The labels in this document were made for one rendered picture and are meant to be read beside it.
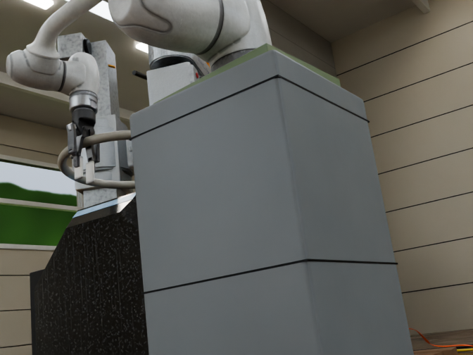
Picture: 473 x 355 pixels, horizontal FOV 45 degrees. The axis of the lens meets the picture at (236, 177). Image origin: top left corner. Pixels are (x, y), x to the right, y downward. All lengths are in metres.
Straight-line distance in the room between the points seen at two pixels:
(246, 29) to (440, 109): 6.13
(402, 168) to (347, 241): 6.26
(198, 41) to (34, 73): 0.74
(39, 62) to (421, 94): 6.09
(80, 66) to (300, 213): 1.13
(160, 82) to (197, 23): 1.49
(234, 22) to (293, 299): 0.64
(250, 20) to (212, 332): 0.70
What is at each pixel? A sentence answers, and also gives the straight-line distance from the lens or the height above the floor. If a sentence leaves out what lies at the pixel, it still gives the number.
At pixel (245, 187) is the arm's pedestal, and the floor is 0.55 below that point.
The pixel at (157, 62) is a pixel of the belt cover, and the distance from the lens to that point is 2.78.
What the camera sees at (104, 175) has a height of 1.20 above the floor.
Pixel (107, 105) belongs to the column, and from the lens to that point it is 3.36.
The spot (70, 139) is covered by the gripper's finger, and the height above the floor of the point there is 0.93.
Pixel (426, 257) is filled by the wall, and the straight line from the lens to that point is 7.17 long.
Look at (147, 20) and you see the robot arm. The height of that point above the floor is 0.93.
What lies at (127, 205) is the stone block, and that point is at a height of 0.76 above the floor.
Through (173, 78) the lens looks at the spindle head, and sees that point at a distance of 2.71.
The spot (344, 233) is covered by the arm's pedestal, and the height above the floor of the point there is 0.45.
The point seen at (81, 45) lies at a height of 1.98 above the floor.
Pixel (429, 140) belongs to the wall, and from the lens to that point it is 7.31.
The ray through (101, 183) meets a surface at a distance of 2.21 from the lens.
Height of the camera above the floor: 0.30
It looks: 15 degrees up
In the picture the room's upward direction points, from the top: 7 degrees counter-clockwise
